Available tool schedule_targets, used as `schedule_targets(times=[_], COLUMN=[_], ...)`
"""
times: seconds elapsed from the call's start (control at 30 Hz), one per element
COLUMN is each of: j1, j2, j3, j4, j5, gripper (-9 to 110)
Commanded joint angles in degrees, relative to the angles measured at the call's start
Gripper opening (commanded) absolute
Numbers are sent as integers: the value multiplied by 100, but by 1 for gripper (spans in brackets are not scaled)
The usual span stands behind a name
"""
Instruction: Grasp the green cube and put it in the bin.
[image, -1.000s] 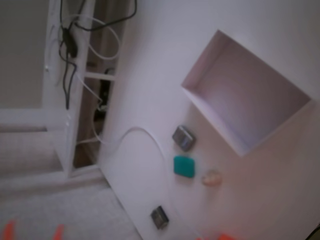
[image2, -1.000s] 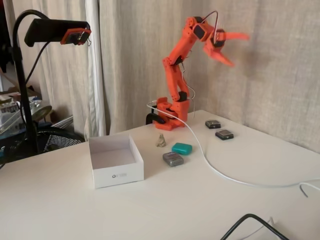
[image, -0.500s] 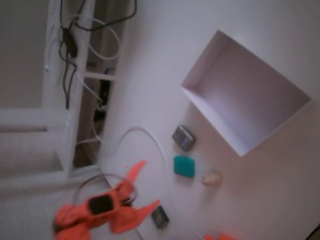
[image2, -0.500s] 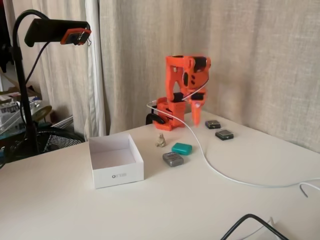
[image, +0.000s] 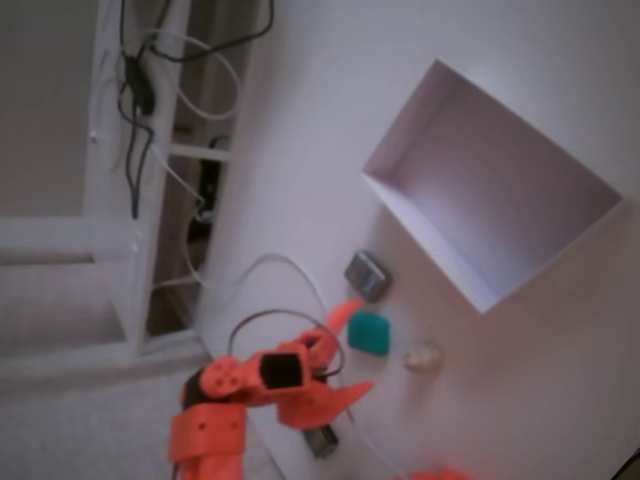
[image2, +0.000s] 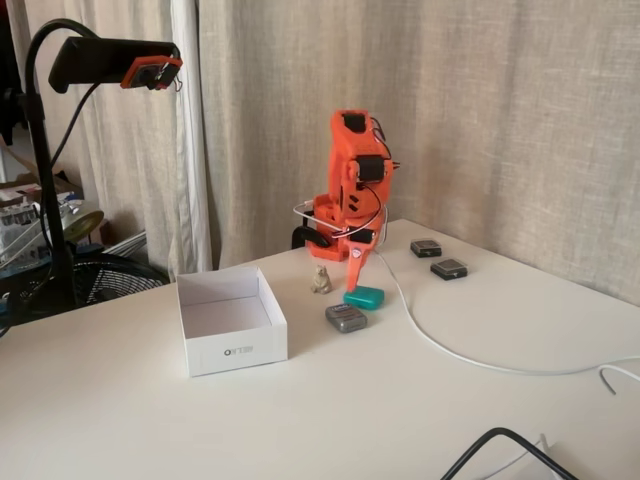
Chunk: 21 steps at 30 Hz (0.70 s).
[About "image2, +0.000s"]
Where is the orange gripper black servo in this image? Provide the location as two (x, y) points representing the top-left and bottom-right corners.
(343, 219), (390, 294)

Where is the teal green plastic case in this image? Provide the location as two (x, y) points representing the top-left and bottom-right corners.
(342, 284), (386, 312)

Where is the white cardboard box bin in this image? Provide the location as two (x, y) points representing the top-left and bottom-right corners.
(174, 265), (290, 378)

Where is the small beige bear figurine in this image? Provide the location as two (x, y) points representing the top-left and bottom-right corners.
(310, 265), (335, 295)

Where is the grey metal tin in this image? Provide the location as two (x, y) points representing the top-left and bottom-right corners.
(325, 302), (370, 335)

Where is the black table clamp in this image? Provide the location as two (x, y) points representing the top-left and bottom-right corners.
(291, 225), (331, 250)

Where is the small black square case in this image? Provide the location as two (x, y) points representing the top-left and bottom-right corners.
(430, 256), (470, 281)
(409, 238), (445, 259)

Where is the beige linen curtain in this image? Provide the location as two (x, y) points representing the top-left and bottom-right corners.
(197, 0), (640, 306)

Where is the black floor fan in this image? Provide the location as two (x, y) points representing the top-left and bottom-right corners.
(0, 252), (171, 326)

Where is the metal lamp shade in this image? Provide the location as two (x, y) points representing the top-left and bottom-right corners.
(62, 209), (105, 244)

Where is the black gooseneck stand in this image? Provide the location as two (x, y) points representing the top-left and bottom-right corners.
(24, 18), (81, 309)

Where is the cardboard box with papers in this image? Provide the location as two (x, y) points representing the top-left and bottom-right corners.
(0, 169), (84, 211)

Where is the long white cable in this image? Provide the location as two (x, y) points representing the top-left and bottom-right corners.
(293, 199), (640, 375)

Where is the thick black cable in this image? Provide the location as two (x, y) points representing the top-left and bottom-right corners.
(439, 427), (581, 480)

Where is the camera on black stand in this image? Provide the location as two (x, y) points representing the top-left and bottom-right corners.
(9, 0), (214, 274)

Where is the short white cable grey tip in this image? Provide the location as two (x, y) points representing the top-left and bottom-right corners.
(598, 366), (640, 396)

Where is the orange framed camera module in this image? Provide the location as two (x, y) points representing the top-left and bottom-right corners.
(119, 56), (184, 92)

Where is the thin black camera cable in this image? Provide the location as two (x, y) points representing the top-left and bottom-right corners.
(0, 79), (104, 341)

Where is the black camera holder bar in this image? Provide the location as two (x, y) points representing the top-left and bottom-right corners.
(47, 35), (182, 95)

